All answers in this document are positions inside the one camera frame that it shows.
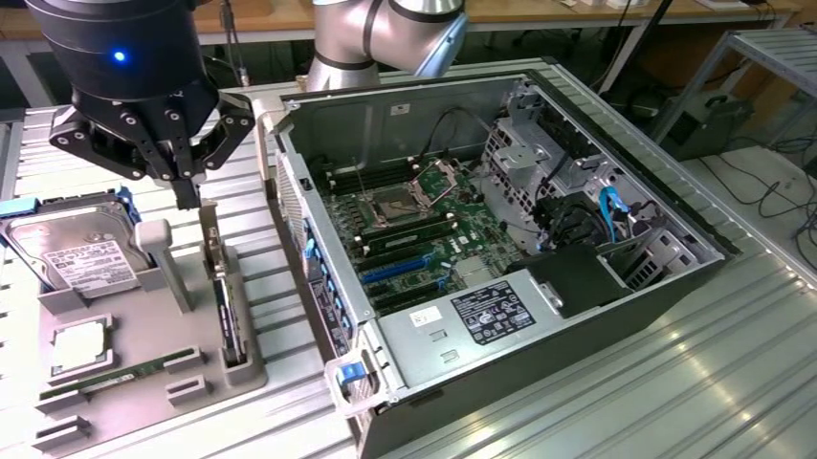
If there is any black plastic fan shroud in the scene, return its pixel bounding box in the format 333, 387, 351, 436
507, 245, 632, 320

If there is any blue disk carrier bracket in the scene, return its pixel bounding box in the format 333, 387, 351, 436
0, 186, 143, 250

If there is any silver CPU chip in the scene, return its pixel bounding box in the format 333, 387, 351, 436
50, 325, 110, 372

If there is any green RAM stick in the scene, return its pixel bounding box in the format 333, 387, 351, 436
38, 350, 196, 401

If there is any blue SATA wire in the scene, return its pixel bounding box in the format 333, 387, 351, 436
598, 185, 620, 246

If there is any dark cables bundle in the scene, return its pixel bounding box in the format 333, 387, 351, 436
756, 136, 817, 240

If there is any black box on floor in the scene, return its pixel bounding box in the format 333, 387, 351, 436
661, 94, 756, 163

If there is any open black PC case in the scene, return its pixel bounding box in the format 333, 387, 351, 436
258, 56, 745, 459

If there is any black wire loop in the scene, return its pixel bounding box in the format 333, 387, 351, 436
427, 106, 494, 157

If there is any wooden desk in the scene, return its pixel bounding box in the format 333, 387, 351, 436
0, 0, 800, 42

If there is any metal disk bay cage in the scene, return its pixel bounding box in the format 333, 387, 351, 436
482, 78, 558, 186

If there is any grey parts rack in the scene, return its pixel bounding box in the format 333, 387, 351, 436
28, 218, 270, 454

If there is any graphics card with metal bracket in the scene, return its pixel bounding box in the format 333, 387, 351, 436
195, 199, 248, 367

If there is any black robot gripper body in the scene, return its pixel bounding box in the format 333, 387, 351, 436
23, 0, 223, 179

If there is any silver hard disk drive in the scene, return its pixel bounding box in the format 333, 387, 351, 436
0, 199, 143, 300

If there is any metal socket cover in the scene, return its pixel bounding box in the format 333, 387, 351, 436
413, 160, 462, 202

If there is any green motherboard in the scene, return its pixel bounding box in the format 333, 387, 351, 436
322, 160, 543, 317

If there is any CPU socket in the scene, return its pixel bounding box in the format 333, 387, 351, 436
363, 186, 426, 226

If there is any blue expansion slot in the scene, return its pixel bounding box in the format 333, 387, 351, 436
359, 255, 430, 284

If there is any dark installed RAM stick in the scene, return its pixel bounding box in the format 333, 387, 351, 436
362, 218, 450, 251

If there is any grey metal shelf frame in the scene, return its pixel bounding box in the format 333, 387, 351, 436
649, 27, 817, 144

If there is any grey power supply unit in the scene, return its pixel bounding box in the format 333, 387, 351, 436
375, 270, 568, 391

